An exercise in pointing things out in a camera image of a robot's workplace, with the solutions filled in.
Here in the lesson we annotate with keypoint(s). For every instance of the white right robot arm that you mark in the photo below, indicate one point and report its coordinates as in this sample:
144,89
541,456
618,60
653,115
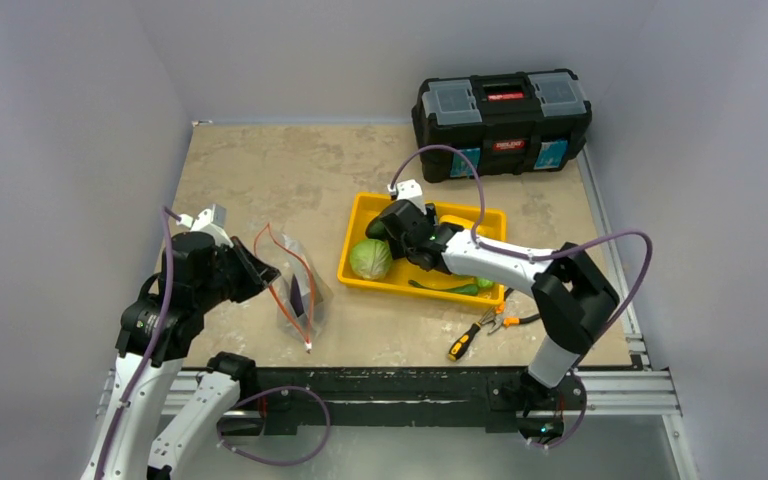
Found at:
574,299

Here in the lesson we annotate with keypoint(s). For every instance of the green cabbage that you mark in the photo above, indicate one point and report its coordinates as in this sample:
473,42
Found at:
370,259

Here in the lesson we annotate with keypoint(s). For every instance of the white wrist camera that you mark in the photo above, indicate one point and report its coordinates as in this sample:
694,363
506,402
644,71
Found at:
211,220
409,190

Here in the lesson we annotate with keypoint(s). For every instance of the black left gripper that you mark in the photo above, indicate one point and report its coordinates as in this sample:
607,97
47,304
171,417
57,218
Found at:
257,274

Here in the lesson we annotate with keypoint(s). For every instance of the purple eggplant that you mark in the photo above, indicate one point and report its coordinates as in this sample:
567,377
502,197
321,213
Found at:
296,298

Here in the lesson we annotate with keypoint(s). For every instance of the clear orange zip bag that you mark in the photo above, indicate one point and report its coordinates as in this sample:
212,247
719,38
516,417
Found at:
291,258

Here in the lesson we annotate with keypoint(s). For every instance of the dark green avocado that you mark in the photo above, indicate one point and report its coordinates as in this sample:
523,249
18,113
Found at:
376,230

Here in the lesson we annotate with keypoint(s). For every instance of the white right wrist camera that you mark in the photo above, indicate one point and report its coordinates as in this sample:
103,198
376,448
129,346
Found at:
409,190

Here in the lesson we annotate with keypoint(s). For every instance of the yellow plastic tray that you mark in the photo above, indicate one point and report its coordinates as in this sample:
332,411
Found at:
366,206

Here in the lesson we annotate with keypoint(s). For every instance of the green pepper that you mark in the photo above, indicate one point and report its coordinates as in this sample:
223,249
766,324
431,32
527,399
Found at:
483,283

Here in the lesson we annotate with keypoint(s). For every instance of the black metal base frame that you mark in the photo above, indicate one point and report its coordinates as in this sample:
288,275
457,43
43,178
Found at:
495,399

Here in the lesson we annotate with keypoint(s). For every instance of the yellow black screwdriver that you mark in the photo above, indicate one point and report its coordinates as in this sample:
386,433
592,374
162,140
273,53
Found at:
461,345

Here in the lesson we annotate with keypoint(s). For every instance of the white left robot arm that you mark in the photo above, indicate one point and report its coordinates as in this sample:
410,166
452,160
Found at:
199,271

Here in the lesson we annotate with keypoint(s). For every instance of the black plastic toolbox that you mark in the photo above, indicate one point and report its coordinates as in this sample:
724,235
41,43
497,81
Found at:
500,124

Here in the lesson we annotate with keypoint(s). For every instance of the yellow banana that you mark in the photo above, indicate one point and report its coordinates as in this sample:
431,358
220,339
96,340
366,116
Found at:
467,224

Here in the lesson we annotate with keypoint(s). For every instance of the orange handled pliers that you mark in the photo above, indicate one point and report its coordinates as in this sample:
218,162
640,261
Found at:
495,318

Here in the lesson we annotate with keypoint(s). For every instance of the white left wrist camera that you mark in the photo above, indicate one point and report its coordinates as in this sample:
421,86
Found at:
211,220

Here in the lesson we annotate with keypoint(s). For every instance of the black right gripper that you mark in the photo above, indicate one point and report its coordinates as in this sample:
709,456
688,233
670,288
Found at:
392,225

